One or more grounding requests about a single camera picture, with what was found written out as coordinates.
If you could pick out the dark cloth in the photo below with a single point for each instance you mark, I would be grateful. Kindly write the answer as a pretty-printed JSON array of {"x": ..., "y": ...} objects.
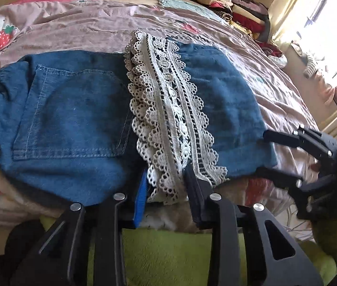
[{"x": 13, "y": 238}]

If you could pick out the grey striped cloth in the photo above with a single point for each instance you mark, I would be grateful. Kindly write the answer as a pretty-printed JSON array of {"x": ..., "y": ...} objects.
[{"x": 310, "y": 65}]

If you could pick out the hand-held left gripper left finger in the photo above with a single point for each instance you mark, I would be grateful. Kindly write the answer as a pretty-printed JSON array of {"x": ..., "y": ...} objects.
[{"x": 141, "y": 202}]

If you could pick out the stack of folded clothes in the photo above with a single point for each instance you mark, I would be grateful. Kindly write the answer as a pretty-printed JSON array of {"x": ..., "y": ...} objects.
[{"x": 246, "y": 12}]

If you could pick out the blue denim pants lace trim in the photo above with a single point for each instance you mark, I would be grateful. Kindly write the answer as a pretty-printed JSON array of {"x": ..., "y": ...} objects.
[{"x": 67, "y": 119}]

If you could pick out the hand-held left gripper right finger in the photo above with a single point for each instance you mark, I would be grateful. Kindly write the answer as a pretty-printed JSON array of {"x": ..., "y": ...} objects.
[{"x": 199, "y": 202}]

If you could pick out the cream curtain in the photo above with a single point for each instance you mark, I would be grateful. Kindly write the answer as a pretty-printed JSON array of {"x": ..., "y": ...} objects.
[{"x": 299, "y": 9}]

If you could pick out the light blue cloth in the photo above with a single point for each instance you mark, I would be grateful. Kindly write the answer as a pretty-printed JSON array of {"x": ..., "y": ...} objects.
[{"x": 186, "y": 6}]

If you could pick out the pink strawberry print duvet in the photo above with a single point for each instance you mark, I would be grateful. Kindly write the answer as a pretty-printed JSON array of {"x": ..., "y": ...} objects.
[{"x": 82, "y": 26}]

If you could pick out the red and white clothes heap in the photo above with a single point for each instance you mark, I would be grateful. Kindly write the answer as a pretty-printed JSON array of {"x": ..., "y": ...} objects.
[{"x": 271, "y": 49}]

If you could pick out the green fleece clothing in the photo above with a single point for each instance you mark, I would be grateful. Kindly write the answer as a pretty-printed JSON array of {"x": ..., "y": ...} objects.
[{"x": 162, "y": 253}]

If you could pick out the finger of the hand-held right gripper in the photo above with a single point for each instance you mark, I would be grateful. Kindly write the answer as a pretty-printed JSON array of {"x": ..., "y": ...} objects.
[
  {"x": 275, "y": 175},
  {"x": 284, "y": 138}
]

